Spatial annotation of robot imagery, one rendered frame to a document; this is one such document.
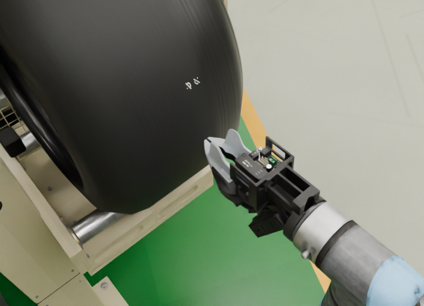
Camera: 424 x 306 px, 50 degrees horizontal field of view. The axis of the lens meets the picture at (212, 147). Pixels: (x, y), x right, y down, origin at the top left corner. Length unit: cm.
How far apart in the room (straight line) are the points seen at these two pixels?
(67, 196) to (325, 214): 73
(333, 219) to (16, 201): 57
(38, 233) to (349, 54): 206
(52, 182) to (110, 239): 26
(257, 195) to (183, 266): 131
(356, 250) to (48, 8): 46
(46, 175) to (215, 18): 69
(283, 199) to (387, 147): 174
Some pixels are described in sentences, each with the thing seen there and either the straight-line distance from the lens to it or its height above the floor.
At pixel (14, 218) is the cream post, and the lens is 94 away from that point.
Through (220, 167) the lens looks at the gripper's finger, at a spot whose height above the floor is 120.
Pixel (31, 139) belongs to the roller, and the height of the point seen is 92.
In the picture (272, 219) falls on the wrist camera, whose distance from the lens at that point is 63.
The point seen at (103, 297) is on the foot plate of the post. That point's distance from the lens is 188.
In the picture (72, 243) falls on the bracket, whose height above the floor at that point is 95.
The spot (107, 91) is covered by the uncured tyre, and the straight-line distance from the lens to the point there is 58.
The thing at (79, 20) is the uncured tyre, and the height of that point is 141.
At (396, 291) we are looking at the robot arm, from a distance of 55.
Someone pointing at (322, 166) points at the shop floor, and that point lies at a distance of 215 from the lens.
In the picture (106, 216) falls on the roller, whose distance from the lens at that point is 97.
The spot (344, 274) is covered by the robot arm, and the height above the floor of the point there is 125.
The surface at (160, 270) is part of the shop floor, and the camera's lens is 189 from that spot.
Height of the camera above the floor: 177
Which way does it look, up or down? 55 degrees down
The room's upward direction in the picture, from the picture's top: straight up
